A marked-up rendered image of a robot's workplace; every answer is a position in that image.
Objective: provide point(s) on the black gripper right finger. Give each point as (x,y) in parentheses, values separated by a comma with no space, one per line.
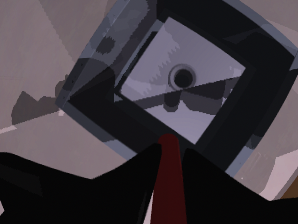
(213,197)

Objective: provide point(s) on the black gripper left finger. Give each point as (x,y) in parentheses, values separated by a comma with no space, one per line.
(121,196)

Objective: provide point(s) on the dark red peg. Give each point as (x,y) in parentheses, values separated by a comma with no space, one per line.
(168,204)

